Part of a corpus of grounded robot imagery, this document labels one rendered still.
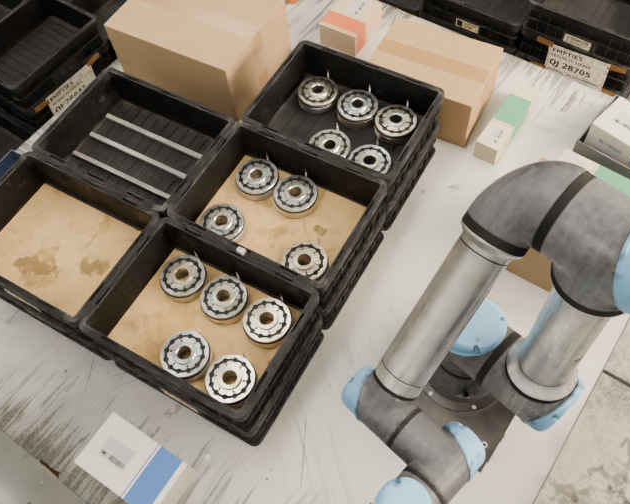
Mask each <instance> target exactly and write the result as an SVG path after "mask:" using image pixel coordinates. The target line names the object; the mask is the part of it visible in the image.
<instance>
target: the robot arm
mask: <svg viewBox="0 0 630 504"><path fill-rule="evenodd" d="M461 224H462V228H463V232H462V233H461V235H460V236H459V238H458V239H457V241H456V242H455V244H454V246H453V247H452V249H451V250H450V252H449V253H448V255H447V256H446V258H445V260H444V261H443V263H442V264H441V266H440V267H439V269H438V271H437V272H436V274H435V275H434V277H433V278H432V280H431V281H430V283H429V285H428V286H427V288H426V289H425V291H424V292H423V294H422V296H421V297H420V299H419V300H418V302H417V303H416V305H415V306H414V308H413V310H412V311H411V313H410V314H409V316H408V317H407V319H406V320H405V322H404V324H403V325H402V327H401V328H400V330H399V331H398V333H397V335H396V336H395V338H394V339H393V341H392V342H391V344H390V345H389V347H388V349H387V350H386V352H385V353H384V355H383V356H382V358H381V360H380V361H379V363H378V364H377V366H376V368H374V367H373V366H370V365H367V366H364V367H362V368H361V369H359V370H358V371H357V372H356V373H355V374H354V375H353V376H352V378H351V379H350V380H349V381H348V382H347V383H346V385H345V386H344V388H343V390H342V393H341V400H342V402H343V404H344V405H345V406H346V407H347V408H348V409H349V410H350V411H351V412H352V413H353V414H354V415H355V417H356V419H357V420H358V421H359V422H362V423H363V424H364V425H365V426H366V427H367V428H368V429H369V430H370V431H372V432H373V433H374V434H375V435H376V436H377V437H378V438H379V439H380V440H381V441H382V442H383V443H384V444H385V445H386V446H387V447H388V448H390V450H391V451H392V452H394V453H395V454H396V455H397V456H398V457H399V458H400V459H401V460H402V461H403V462H404V463H405V464H406V465H407V466H406V467H405V468H404V469H403V470H402V471H401V473H400V474H399V475H398V476H397V477H396V478H394V479H392V480H390V481H388V482H387V483H386V484H385V485H384V486H382V487H381V489H380V490H379V491H378V493H377V494H376V496H375V499H374V502H373V504H448V503H449V502H450V501H451V500H452V499H453V498H454V496H455V495H456V494H457V493H458V492H459V491H460V490H461V489H462V487H463V486H464V485H465V484H466V483H468V482H469V481H470V480H471V479H472V476H473V475H474V474H475V473H476V471H477V470H478V469H479V468H480V466H481V465H482V464H483V462H484V461H485V449H484V446H483V444H482V443H481V441H480V439H479V438H478V437H477V436H476V435H475V434H474V432H472V431H471V430H470V429H469V428H468V427H464V426H463V425H462V424H461V423H459V422H454V421H452V422H449V423H447V424H446V425H443V426H442V427H441V426H440V425H438V424H437V423H436V422H435V421H434V420H433V419H432V418H431V417H429V416H428V415H427V414H426V413H425V412H424V411H423V410H422V409H421V408H419V407H418V406H417V405H416V404H415V403H414V401H415V400H416V398H417V397H418V395H419V394H420V393H421V391H422V390H423V388H424V387H425V385H426V384H427V382H428V381H429V383H430V385H431V386H432V387H433V388H434V389H435V390H436V391H437V392H438V393H439V394H440V395H442V396H444V397H445V398H448V399H450V400H453V401H457V402H472V401H476V400H479V399H481V398H483V397H485V396H486V395H488V394H489V393H490V394H491V395H492V396H493V397H494V398H496V399H497V400H498V401H499V402H500V403H502V404H503V405H504V406H505V407H507V408H508V409H509V410H510V411H511V412H513V413H514V414H515V415H516V416H517V417H519V418H520V420H521V421H522V422H523V423H524V424H527V425H529V426H530V427H531V428H533V429H534V430H536V431H539V432H542V431H546V430H547V429H549V428H550V427H551V426H553V425H554V424H555V423H556V422H557V421H558V420H559V419H560V418H561V417H562V416H563V415H564V414H565V413H566V412H567V411H568V410H569V409H570V408H571V407H572V406H573V405H574V403H575V402H576V401H577V400H578V399H579V397H580V396H581V395H582V393H583V392H584V389H585V386H584V384H583V383H582V382H581V380H580V379H579V378H578V377H579V371H578V364H579V363H580V362H581V360H582V359H583V357H584V356H585V354H586V353H587V352H588V350H589V349H590V347H591V346H592V344H593V343H594V342H595V340H596V339H597V337H598V336H599V334H600V333H601V331H602V330H603V329H604V327H605V326H606V324H607V323H608V321H609V320H610V319H611V318H613V317H617V316H621V315H623V314H625V313H626V314H630V197H629V196H628V195H626V194H624V193H623V192H621V191H619V190H618V189H616V188H614V187H613V186H611V185H609V184H608V183H606V182H604V181H603V180H601V179H599V178H598V177H596V176H594V175H593V174H591V173H590V172H589V171H588V170H586V169H584V168H583V167H581V166H578V165H576V164H573V163H570V162H565V161H557V160H549V161H540V162H535V163H531V164H528V165H525V166H522V167H519V168H517V169H515V170H513V171H511V172H508V173H507V174H505V175H503V176H502V177H500V178H498V179H497V180H495V181H494V182H493V183H492V184H490V185H489V186H488V187H486V188H485V189H484V190H483V191H482V192H481V193H480V194H479V195H478V196H477V197H476V198H475V200H474V201H473V202H472V203H471V205H470V206H469V208H468V209H467V211H466V213H465V214H464V216H463V217H462V219H461ZM530 247H532V248H533V249H534V250H536V251H537V252H539V253H540V254H542V255H543V256H545V257H546V258H548V259H549V260H551V261H552V263H551V266H550V280H551V283H552V286H553V287H552V289H551V291H550V293H549V295H548V297H547V299H546V301H545V303H544V305H543V306H542V308H541V310H540V312H539V314H538V316H537V318H536V320H535V322H534V324H533V326H532V328H531V330H530V332H529V334H528V336H527V337H525V338H524V337H522V336H521V335H520V334H519V333H517V332H516V331H514V330H513V329H512V328H511V327H509V326H508V325H507V322H506V318H505V316H504V314H503V312H502V310H501V309H500V308H499V307H498V306H497V305H496V304H495V303H494V302H492V301H490V300H488V299H486V297H487V295H488V294H489V292H490V291H491V290H492V288H493V287H494V285H495V284H496V282H497V281H498V279H499V278H500V276H501V275H502V274H503V272H504V271H505V269H506V268H507V266H508V265H509V263H510V262H511V261H512V260H517V259H522V258H523V257H524V256H525V254H526V253H527V251H528V250H529V248H530Z"/></svg>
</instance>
